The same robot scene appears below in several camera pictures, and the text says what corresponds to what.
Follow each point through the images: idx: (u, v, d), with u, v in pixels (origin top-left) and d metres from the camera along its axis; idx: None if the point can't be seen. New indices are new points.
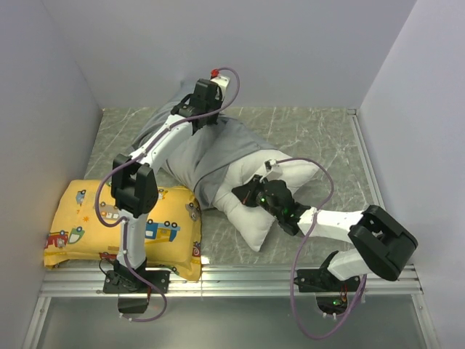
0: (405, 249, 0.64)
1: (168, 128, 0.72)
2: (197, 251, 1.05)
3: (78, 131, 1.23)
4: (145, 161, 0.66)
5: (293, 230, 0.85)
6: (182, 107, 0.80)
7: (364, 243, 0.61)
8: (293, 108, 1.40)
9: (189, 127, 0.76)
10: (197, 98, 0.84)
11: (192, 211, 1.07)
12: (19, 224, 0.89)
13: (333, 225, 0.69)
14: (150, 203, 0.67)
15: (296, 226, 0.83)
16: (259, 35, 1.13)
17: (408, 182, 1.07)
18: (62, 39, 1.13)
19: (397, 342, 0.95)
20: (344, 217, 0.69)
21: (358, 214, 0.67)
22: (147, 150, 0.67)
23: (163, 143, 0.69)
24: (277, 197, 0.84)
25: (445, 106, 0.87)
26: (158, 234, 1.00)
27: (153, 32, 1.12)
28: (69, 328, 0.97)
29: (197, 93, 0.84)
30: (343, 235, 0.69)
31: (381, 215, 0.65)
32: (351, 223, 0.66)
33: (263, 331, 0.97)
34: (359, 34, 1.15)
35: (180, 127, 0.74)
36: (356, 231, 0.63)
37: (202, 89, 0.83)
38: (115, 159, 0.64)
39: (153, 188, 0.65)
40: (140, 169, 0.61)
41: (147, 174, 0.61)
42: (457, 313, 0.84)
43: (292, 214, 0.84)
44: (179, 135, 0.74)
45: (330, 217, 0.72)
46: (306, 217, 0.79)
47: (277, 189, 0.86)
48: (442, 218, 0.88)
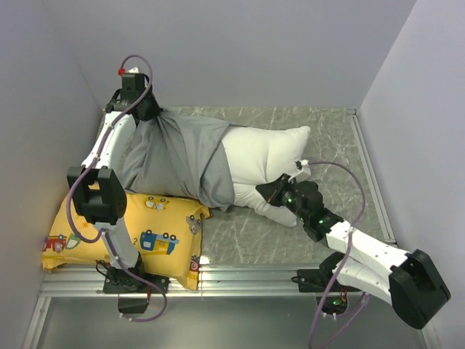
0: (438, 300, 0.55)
1: (111, 126, 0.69)
2: (195, 265, 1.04)
3: (78, 130, 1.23)
4: (102, 163, 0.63)
5: (316, 237, 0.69)
6: (116, 102, 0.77)
7: (404, 289, 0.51)
8: (293, 108, 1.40)
9: (129, 118, 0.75)
10: (128, 89, 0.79)
11: (192, 225, 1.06)
12: (19, 225, 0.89)
13: (370, 257, 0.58)
14: (121, 205, 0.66)
15: (322, 232, 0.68)
16: (259, 35, 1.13)
17: (409, 182, 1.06)
18: (62, 38, 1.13)
19: (397, 342, 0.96)
20: (385, 251, 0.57)
21: (401, 254, 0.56)
22: (99, 153, 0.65)
23: (112, 142, 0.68)
24: (306, 198, 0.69)
25: (445, 107, 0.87)
26: (155, 246, 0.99)
27: (152, 31, 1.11)
28: (69, 328, 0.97)
29: (125, 85, 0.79)
30: (378, 269, 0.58)
31: (427, 264, 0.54)
32: (393, 263, 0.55)
33: (263, 331, 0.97)
34: (359, 34, 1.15)
35: (123, 122, 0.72)
36: (398, 275, 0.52)
37: (131, 80, 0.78)
38: (69, 174, 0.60)
39: (119, 189, 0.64)
40: (100, 174, 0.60)
41: (110, 176, 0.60)
42: (457, 313, 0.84)
43: (320, 219, 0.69)
44: (125, 131, 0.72)
45: (367, 244, 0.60)
46: (336, 231, 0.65)
47: (308, 190, 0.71)
48: (442, 218, 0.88)
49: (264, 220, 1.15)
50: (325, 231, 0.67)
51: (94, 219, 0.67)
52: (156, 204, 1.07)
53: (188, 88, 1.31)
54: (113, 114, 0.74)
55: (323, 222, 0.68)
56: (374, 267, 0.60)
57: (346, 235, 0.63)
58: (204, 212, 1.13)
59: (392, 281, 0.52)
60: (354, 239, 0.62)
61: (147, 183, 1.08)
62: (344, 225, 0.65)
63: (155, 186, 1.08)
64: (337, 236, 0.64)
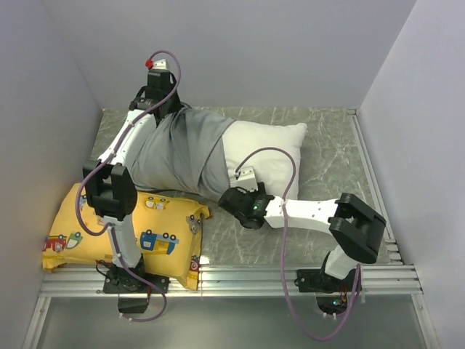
0: (375, 227, 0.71)
1: (131, 124, 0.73)
2: (195, 265, 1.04)
3: (78, 130, 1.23)
4: (116, 161, 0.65)
5: (259, 222, 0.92)
6: (140, 101, 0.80)
7: (344, 233, 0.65)
8: (293, 108, 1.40)
9: (151, 118, 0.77)
10: (153, 88, 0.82)
11: (192, 225, 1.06)
12: (19, 225, 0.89)
13: (308, 217, 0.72)
14: (131, 203, 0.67)
15: (259, 215, 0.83)
16: (259, 35, 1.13)
17: (408, 182, 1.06)
18: (62, 39, 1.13)
19: (397, 342, 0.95)
20: (319, 207, 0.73)
21: (331, 204, 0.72)
22: (115, 150, 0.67)
23: (131, 139, 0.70)
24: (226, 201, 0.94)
25: (445, 106, 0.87)
26: (155, 246, 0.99)
27: (152, 32, 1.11)
28: (69, 328, 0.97)
29: (150, 83, 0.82)
30: (317, 225, 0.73)
31: (354, 203, 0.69)
32: (329, 215, 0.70)
33: (263, 331, 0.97)
34: (359, 35, 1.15)
35: (143, 121, 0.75)
36: (335, 224, 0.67)
37: (155, 78, 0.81)
38: (84, 166, 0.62)
39: (130, 187, 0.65)
40: (114, 169, 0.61)
41: (122, 173, 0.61)
42: (457, 314, 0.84)
43: (253, 207, 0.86)
44: (144, 129, 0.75)
45: (301, 208, 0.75)
46: (272, 210, 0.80)
47: (227, 196, 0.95)
48: (442, 217, 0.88)
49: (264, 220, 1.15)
50: (262, 214, 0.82)
51: (103, 214, 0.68)
52: (156, 204, 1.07)
53: (188, 88, 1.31)
54: (135, 112, 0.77)
55: (257, 209, 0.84)
56: (314, 226, 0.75)
57: (281, 210, 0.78)
58: (204, 212, 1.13)
59: (333, 231, 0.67)
60: (289, 209, 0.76)
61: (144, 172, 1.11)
62: (276, 203, 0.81)
63: (151, 176, 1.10)
64: (275, 213, 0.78)
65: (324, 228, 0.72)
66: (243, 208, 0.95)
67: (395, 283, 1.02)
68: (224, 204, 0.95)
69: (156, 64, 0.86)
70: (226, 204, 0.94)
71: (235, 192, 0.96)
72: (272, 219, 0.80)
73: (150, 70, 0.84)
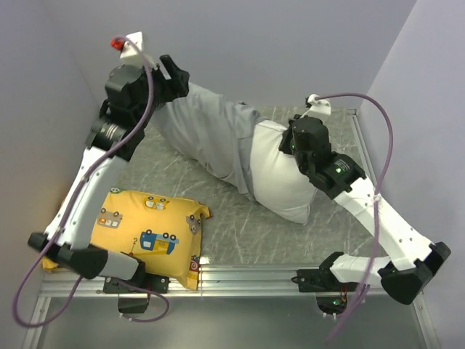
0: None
1: (84, 179, 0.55)
2: (195, 265, 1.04)
3: (78, 129, 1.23)
4: (64, 239, 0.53)
5: (329, 185, 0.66)
6: (102, 132, 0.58)
7: (420, 286, 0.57)
8: (293, 108, 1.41)
9: (117, 158, 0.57)
10: (118, 109, 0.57)
11: (192, 225, 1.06)
12: (19, 225, 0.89)
13: (395, 240, 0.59)
14: (94, 265, 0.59)
15: (337, 179, 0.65)
16: (259, 36, 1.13)
17: (408, 182, 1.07)
18: (63, 38, 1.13)
19: (397, 342, 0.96)
20: (410, 238, 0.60)
21: (426, 245, 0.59)
22: (62, 224, 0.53)
23: (85, 201, 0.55)
24: (308, 134, 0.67)
25: (445, 107, 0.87)
26: (155, 246, 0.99)
27: (152, 32, 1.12)
28: (69, 328, 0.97)
29: (112, 101, 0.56)
30: (393, 250, 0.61)
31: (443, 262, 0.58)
32: (418, 256, 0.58)
33: (264, 331, 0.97)
34: (359, 35, 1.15)
35: (100, 171, 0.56)
36: (423, 275, 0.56)
37: (121, 96, 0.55)
38: (27, 242, 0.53)
39: (86, 258, 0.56)
40: (60, 254, 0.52)
41: (70, 258, 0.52)
42: (457, 314, 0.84)
43: (336, 168, 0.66)
44: (104, 178, 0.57)
45: (395, 225, 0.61)
46: (356, 193, 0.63)
47: (314, 129, 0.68)
48: (442, 219, 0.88)
49: (264, 220, 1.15)
50: (344, 185, 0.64)
51: None
52: (156, 204, 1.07)
53: None
54: (94, 153, 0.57)
55: (341, 171, 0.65)
56: (384, 243, 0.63)
57: (369, 204, 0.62)
58: (204, 212, 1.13)
59: (416, 279, 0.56)
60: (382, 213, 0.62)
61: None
62: (366, 188, 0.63)
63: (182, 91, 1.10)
64: (361, 202, 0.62)
65: (394, 258, 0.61)
66: (320, 155, 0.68)
67: None
68: (305, 138, 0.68)
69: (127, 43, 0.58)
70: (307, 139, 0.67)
71: (325, 131, 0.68)
72: (346, 198, 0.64)
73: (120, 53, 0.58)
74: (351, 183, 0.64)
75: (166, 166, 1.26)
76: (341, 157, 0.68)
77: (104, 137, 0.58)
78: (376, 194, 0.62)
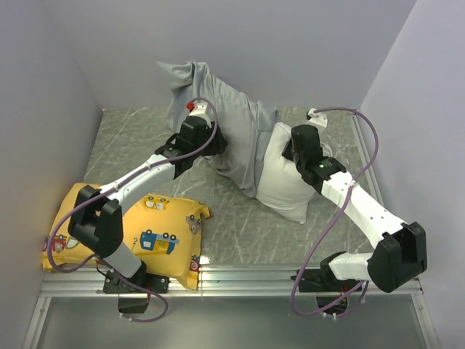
0: (413, 270, 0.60)
1: (148, 167, 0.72)
2: (195, 265, 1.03)
3: (78, 129, 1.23)
4: (114, 195, 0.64)
5: (314, 180, 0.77)
6: (168, 149, 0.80)
7: (389, 256, 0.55)
8: (293, 108, 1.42)
9: (171, 168, 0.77)
10: (184, 139, 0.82)
11: (192, 225, 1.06)
12: (19, 225, 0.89)
13: (365, 217, 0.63)
14: (110, 245, 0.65)
15: (320, 175, 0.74)
16: (260, 36, 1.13)
17: (408, 182, 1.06)
18: (63, 39, 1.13)
19: (397, 342, 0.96)
20: (382, 215, 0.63)
21: (397, 222, 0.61)
22: (119, 185, 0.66)
23: (140, 181, 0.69)
24: (301, 136, 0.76)
25: (445, 108, 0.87)
26: (155, 246, 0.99)
27: (152, 32, 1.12)
28: (70, 328, 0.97)
29: (183, 134, 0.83)
30: (368, 229, 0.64)
31: (419, 240, 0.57)
32: (386, 229, 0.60)
33: (264, 331, 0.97)
34: (359, 36, 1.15)
35: (161, 167, 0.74)
36: (389, 244, 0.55)
37: (188, 131, 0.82)
38: (82, 191, 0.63)
39: (116, 230, 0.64)
40: (106, 206, 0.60)
41: (112, 212, 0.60)
42: (458, 315, 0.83)
43: (320, 166, 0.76)
44: (160, 175, 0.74)
45: (366, 205, 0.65)
46: (335, 182, 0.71)
47: (306, 131, 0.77)
48: (442, 219, 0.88)
49: (264, 220, 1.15)
50: (325, 177, 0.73)
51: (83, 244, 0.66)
52: (156, 204, 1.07)
53: None
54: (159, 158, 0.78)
55: (324, 168, 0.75)
56: (363, 226, 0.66)
57: (344, 189, 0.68)
58: (204, 212, 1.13)
59: (381, 247, 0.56)
60: (354, 195, 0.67)
61: (202, 75, 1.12)
62: (344, 178, 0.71)
63: (208, 79, 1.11)
64: (338, 187, 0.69)
65: (371, 238, 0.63)
66: (310, 153, 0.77)
67: None
68: (297, 139, 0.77)
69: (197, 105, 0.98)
70: (298, 139, 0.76)
71: (318, 136, 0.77)
72: (328, 187, 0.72)
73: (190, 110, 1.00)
74: (330, 174, 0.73)
75: None
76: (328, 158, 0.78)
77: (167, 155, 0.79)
78: (352, 182, 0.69)
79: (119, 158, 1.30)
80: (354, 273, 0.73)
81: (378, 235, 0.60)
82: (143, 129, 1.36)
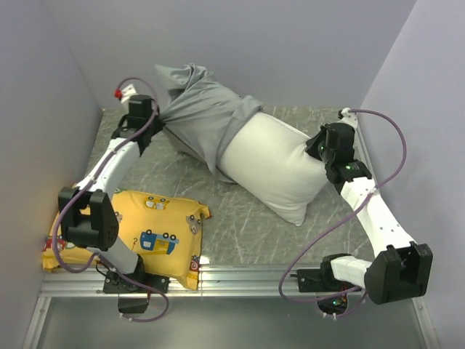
0: (410, 291, 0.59)
1: (114, 151, 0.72)
2: (195, 265, 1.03)
3: (78, 130, 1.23)
4: (95, 187, 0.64)
5: (336, 179, 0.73)
6: (123, 131, 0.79)
7: (386, 267, 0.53)
8: (293, 108, 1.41)
9: (134, 145, 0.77)
10: (136, 117, 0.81)
11: (192, 225, 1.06)
12: (19, 225, 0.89)
13: (375, 227, 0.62)
14: (110, 233, 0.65)
15: (343, 174, 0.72)
16: (260, 36, 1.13)
17: (408, 182, 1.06)
18: (63, 39, 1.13)
19: (397, 343, 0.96)
20: (392, 228, 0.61)
21: (407, 240, 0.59)
22: (96, 176, 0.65)
23: (111, 166, 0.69)
24: (336, 134, 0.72)
25: (445, 107, 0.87)
26: (155, 246, 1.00)
27: (152, 33, 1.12)
28: (70, 328, 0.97)
29: (132, 112, 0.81)
30: (375, 239, 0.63)
31: (423, 262, 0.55)
32: (391, 242, 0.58)
33: (263, 331, 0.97)
34: (359, 36, 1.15)
35: (126, 148, 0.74)
36: (390, 256, 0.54)
37: (136, 107, 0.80)
38: (60, 195, 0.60)
39: (110, 217, 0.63)
40: (92, 197, 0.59)
41: (102, 201, 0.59)
42: (458, 315, 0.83)
43: (346, 166, 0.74)
44: (128, 155, 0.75)
45: (379, 216, 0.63)
46: (355, 186, 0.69)
47: (342, 129, 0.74)
48: (442, 219, 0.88)
49: (264, 220, 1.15)
50: (349, 177, 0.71)
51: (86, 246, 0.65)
52: (156, 204, 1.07)
53: None
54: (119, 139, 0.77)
55: (350, 169, 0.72)
56: (371, 235, 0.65)
57: (363, 194, 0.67)
58: (204, 212, 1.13)
59: (381, 258, 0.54)
60: (371, 203, 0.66)
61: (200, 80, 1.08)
62: (367, 183, 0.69)
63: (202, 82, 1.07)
64: (356, 192, 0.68)
65: (376, 249, 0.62)
66: (340, 153, 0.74)
67: None
68: (329, 134, 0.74)
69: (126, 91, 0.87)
70: (330, 134, 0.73)
71: (353, 136, 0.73)
72: (346, 190, 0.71)
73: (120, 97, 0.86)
74: (354, 177, 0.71)
75: (166, 167, 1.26)
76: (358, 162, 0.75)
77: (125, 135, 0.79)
78: (373, 189, 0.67)
79: None
80: (351, 275, 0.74)
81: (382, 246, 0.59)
82: None
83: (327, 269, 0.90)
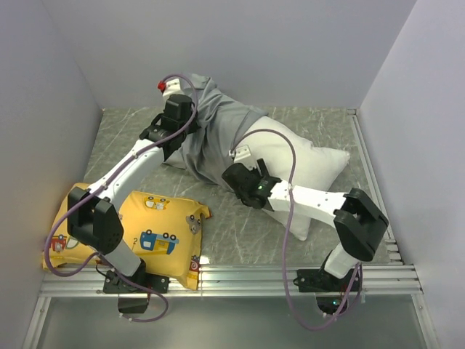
0: (378, 227, 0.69)
1: (135, 155, 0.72)
2: (195, 265, 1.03)
3: (78, 130, 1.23)
4: (104, 193, 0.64)
5: (261, 203, 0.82)
6: (153, 131, 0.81)
7: (347, 228, 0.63)
8: (293, 108, 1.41)
9: (160, 151, 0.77)
10: (170, 118, 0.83)
11: (192, 225, 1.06)
12: (19, 225, 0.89)
13: (314, 206, 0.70)
14: (112, 241, 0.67)
15: (263, 195, 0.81)
16: (259, 36, 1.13)
17: (408, 182, 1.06)
18: (63, 39, 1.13)
19: (397, 342, 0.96)
20: (325, 198, 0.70)
21: (340, 197, 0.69)
22: (107, 182, 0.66)
23: (127, 174, 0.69)
24: (231, 174, 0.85)
25: (445, 108, 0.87)
26: (155, 246, 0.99)
27: (152, 33, 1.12)
28: (70, 329, 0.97)
29: (168, 113, 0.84)
30: (323, 216, 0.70)
31: (362, 198, 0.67)
32: (335, 207, 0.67)
33: (263, 331, 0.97)
34: (358, 37, 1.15)
35: (148, 153, 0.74)
36: (338, 216, 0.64)
37: (172, 110, 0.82)
38: (71, 193, 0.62)
39: (113, 227, 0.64)
40: (99, 205, 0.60)
41: (107, 210, 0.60)
42: (457, 314, 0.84)
43: (259, 187, 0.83)
44: (148, 161, 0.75)
45: (308, 196, 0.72)
46: (277, 193, 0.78)
47: (233, 168, 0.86)
48: (442, 219, 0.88)
49: (264, 220, 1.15)
50: (266, 195, 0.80)
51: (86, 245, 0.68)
52: (156, 204, 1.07)
53: None
54: (144, 142, 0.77)
55: (263, 188, 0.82)
56: (317, 214, 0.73)
57: (287, 194, 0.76)
58: (204, 212, 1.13)
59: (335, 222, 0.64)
60: (296, 192, 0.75)
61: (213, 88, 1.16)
62: (282, 186, 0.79)
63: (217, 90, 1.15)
64: (281, 197, 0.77)
65: (330, 221, 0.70)
66: (247, 185, 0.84)
67: (395, 283, 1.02)
68: (229, 179, 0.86)
69: (168, 85, 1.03)
70: (230, 179, 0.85)
71: (243, 168, 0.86)
72: (274, 201, 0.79)
73: (163, 90, 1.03)
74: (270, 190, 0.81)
75: (166, 167, 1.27)
76: (265, 178, 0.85)
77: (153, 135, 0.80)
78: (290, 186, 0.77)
79: (118, 158, 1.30)
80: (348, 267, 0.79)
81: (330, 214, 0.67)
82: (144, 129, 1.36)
83: (329, 278, 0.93)
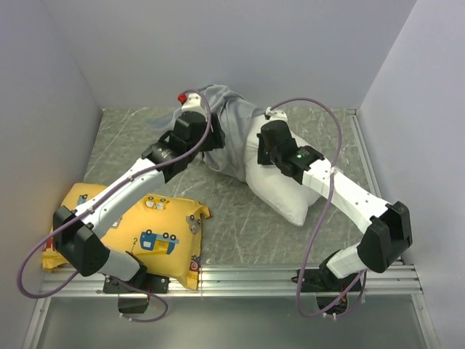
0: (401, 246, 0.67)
1: (131, 178, 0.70)
2: (195, 265, 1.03)
3: (78, 130, 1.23)
4: (89, 219, 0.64)
5: (294, 170, 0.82)
6: (157, 150, 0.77)
7: (378, 238, 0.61)
8: (293, 108, 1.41)
9: (159, 174, 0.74)
10: (178, 138, 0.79)
11: (192, 225, 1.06)
12: (19, 225, 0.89)
13: (351, 203, 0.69)
14: (94, 264, 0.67)
15: (300, 166, 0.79)
16: (259, 36, 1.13)
17: (407, 182, 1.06)
18: (63, 39, 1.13)
19: (397, 342, 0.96)
20: (366, 200, 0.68)
21: (382, 204, 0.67)
22: (94, 206, 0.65)
23: (117, 198, 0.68)
24: (272, 131, 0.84)
25: (445, 107, 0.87)
26: (155, 246, 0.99)
27: (152, 33, 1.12)
28: (70, 329, 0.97)
29: (176, 132, 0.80)
30: (354, 214, 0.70)
31: (405, 217, 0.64)
32: (372, 213, 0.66)
33: (263, 331, 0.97)
34: (359, 37, 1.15)
35: (145, 177, 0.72)
36: (378, 227, 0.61)
37: (183, 129, 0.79)
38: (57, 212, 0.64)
39: (96, 252, 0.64)
40: (81, 232, 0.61)
41: (87, 238, 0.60)
42: (458, 314, 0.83)
43: (297, 156, 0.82)
44: (145, 185, 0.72)
45: (349, 193, 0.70)
46: (315, 171, 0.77)
47: (275, 126, 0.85)
48: (442, 219, 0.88)
49: (264, 220, 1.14)
50: (304, 167, 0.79)
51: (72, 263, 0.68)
52: (156, 204, 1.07)
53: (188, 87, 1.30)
54: (144, 163, 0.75)
55: (301, 158, 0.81)
56: (349, 211, 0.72)
57: (326, 177, 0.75)
58: (204, 212, 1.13)
59: (371, 231, 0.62)
60: (337, 183, 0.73)
61: None
62: (325, 166, 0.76)
63: None
64: (319, 177, 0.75)
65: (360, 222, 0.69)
66: (283, 148, 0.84)
67: (395, 283, 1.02)
68: (268, 134, 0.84)
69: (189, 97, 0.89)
70: (270, 134, 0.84)
71: (286, 129, 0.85)
72: (309, 177, 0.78)
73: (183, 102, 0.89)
74: (309, 163, 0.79)
75: None
76: (302, 148, 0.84)
77: (158, 154, 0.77)
78: (332, 169, 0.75)
79: (118, 158, 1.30)
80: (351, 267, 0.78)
81: (366, 219, 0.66)
82: (144, 129, 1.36)
83: (328, 274, 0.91)
